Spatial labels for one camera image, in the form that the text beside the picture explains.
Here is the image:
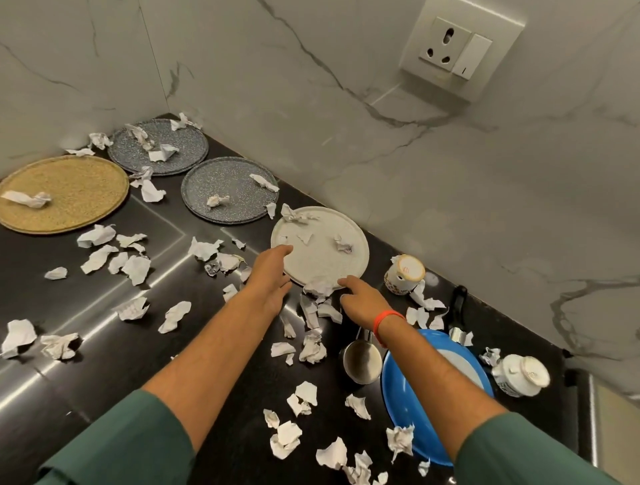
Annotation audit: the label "small black steel cup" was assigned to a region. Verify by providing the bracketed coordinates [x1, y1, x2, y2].
[339, 327, 385, 386]

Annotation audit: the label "silver dishwasher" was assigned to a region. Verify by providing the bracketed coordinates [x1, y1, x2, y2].
[565, 367, 640, 470]

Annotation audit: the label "person's right forearm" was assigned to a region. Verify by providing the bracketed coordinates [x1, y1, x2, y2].
[375, 317, 509, 460]

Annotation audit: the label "white ceramic mug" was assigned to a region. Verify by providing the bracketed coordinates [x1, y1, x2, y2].
[383, 254, 427, 296]

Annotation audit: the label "white patterned ceramic jar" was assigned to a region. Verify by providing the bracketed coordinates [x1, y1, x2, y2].
[491, 353, 551, 399]

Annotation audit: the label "green shirt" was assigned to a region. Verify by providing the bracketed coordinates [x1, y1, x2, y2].
[35, 389, 621, 485]

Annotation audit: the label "orange thread wristband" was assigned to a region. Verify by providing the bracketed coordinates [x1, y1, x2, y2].
[372, 309, 407, 349]

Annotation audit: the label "person's left forearm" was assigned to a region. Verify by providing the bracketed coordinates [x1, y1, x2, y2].
[142, 289, 281, 453]

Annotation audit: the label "white wall socket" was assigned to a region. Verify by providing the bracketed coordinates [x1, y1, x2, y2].
[398, 0, 527, 103]

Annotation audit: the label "grey speckled plate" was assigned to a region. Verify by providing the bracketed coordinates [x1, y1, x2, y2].
[181, 156, 280, 226]
[107, 118, 210, 177]

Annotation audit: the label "white paper scraps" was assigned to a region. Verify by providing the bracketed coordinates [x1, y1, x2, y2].
[0, 112, 501, 485]

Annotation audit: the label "tan speckled plate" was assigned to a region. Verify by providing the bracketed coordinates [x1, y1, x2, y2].
[0, 155, 131, 236]

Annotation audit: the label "white plate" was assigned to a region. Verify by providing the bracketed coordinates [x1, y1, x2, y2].
[270, 205, 371, 289]

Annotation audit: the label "person's right hand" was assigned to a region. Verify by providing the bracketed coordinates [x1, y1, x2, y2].
[337, 274, 396, 332]

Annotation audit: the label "person's left hand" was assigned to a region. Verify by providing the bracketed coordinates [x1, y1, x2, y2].
[243, 243, 295, 318]

